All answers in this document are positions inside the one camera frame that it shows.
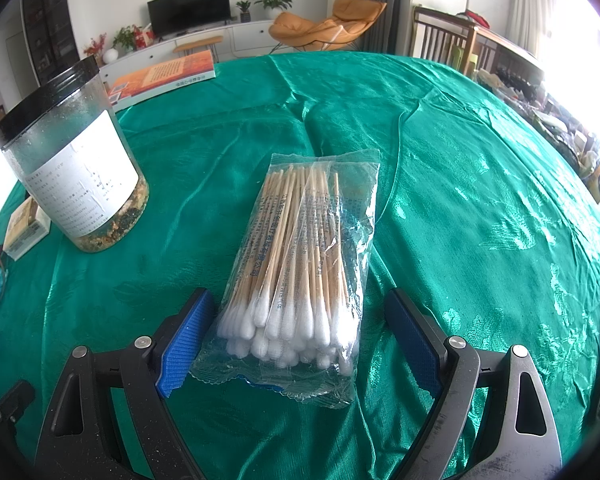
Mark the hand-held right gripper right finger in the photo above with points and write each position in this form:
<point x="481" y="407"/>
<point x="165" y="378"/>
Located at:
<point x="412" y="340"/>

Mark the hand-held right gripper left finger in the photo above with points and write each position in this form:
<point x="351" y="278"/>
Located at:
<point x="185" y="345"/>

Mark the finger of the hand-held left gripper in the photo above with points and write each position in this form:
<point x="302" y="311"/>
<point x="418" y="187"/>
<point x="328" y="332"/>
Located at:
<point x="15" y="400"/>

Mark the bag of cotton swabs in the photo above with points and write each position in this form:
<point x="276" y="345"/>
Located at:
<point x="300" y="260"/>

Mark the beige white paper box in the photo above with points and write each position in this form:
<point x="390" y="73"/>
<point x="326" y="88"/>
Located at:
<point x="27" y="227"/>

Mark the green satin tablecloth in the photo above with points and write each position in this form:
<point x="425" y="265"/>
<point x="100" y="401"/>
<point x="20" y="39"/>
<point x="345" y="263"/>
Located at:
<point x="480" y="210"/>

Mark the clear jar with black lid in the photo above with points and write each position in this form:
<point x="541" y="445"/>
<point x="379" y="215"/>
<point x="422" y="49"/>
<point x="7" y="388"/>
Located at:
<point x="75" y="170"/>

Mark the clutter of small household goods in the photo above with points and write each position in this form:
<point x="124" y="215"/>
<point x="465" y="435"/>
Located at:
<point x="570" y="135"/>

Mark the orange book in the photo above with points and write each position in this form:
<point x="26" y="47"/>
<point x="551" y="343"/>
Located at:
<point x="170" y="75"/>

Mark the white round vase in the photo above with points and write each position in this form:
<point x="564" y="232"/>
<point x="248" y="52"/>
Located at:
<point x="110" y="55"/>

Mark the wooden stool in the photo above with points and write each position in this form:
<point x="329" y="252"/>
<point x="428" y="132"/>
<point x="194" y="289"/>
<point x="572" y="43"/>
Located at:
<point x="197" y="42"/>

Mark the wooden slatted chair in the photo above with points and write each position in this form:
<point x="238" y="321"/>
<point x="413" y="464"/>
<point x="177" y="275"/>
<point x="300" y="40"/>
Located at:
<point x="455" y="40"/>

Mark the red flower bouquet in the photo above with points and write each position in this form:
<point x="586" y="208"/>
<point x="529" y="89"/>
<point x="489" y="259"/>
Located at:
<point x="94" y="45"/>

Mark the white low cabinet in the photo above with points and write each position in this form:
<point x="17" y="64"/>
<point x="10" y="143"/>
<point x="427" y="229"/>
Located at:
<point x="250" y="37"/>

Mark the dark tall shelf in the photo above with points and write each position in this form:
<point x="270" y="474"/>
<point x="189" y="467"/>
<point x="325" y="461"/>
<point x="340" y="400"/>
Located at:
<point x="47" y="25"/>

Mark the orange lounge chair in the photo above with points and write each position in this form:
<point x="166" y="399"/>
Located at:
<point x="330" y="22"/>

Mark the grey curtain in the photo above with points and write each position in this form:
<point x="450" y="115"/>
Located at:
<point x="387" y="5"/>

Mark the black television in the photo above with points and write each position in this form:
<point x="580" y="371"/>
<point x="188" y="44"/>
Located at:
<point x="190" y="7"/>

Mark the small potted plant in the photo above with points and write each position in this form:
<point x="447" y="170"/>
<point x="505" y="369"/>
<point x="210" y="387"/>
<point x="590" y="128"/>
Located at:
<point x="243" y="10"/>

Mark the green potted plant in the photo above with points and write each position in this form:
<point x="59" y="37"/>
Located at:
<point x="275" y="0"/>

